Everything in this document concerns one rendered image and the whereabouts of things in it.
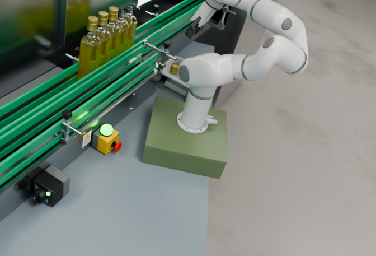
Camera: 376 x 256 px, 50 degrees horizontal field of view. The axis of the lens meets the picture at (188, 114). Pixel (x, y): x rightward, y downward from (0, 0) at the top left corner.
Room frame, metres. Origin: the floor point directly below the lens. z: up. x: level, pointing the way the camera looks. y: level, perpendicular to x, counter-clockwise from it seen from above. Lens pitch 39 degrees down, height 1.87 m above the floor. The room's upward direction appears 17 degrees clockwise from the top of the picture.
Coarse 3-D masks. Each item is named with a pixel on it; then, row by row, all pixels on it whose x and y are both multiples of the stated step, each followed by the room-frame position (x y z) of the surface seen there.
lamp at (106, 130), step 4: (104, 124) 1.05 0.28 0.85; (108, 124) 1.05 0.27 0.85; (104, 128) 1.03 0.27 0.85; (108, 128) 1.03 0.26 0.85; (112, 128) 1.05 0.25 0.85; (100, 132) 1.03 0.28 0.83; (104, 132) 1.02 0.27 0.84; (108, 132) 1.02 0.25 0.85; (104, 136) 1.02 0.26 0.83; (108, 136) 1.02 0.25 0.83
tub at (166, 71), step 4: (176, 56) 1.65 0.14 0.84; (168, 60) 1.59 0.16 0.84; (172, 60) 1.62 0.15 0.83; (176, 60) 1.64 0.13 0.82; (180, 60) 1.64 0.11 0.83; (168, 64) 1.59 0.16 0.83; (164, 68) 1.55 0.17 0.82; (168, 68) 1.59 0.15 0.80; (164, 72) 1.49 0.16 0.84; (168, 72) 1.60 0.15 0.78; (168, 76) 1.48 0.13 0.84; (172, 76) 1.48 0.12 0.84; (176, 76) 1.59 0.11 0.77; (176, 80) 1.47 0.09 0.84; (180, 80) 1.47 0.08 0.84; (184, 84) 1.45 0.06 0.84
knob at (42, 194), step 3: (36, 189) 0.73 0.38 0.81; (39, 189) 0.73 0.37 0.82; (42, 189) 0.73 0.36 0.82; (36, 192) 0.72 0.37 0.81; (39, 192) 0.72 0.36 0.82; (42, 192) 0.72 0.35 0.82; (33, 195) 0.72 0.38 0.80; (36, 195) 0.71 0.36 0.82; (39, 195) 0.71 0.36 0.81; (42, 195) 0.72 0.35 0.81; (45, 195) 0.72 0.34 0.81; (33, 198) 0.70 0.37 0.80; (36, 198) 0.70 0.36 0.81; (39, 198) 0.71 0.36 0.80; (42, 198) 0.71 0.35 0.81; (45, 198) 0.72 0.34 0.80; (36, 201) 0.70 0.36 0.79; (39, 201) 0.71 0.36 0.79; (42, 201) 0.71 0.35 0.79
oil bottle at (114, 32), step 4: (108, 28) 1.30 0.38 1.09; (112, 28) 1.31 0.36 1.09; (116, 28) 1.32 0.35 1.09; (112, 32) 1.30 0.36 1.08; (116, 32) 1.31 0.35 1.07; (112, 36) 1.29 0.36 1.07; (116, 36) 1.31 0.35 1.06; (112, 40) 1.29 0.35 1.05; (116, 40) 1.32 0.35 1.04; (112, 44) 1.30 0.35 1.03; (116, 44) 1.32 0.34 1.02; (112, 48) 1.30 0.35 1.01; (116, 48) 1.33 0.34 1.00; (112, 52) 1.30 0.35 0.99; (116, 52) 1.33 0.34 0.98; (112, 56) 1.31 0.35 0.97; (108, 60) 1.29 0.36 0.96
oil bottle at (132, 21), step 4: (128, 20) 1.41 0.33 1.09; (132, 20) 1.42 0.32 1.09; (136, 20) 1.44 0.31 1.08; (132, 24) 1.41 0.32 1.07; (136, 24) 1.44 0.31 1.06; (132, 28) 1.41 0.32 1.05; (136, 28) 1.45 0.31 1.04; (128, 32) 1.40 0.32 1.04; (132, 32) 1.42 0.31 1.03; (128, 36) 1.40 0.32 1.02; (132, 36) 1.43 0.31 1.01; (128, 40) 1.40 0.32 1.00; (132, 40) 1.43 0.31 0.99; (128, 44) 1.41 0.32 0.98; (132, 44) 1.44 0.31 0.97; (128, 48) 1.41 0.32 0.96
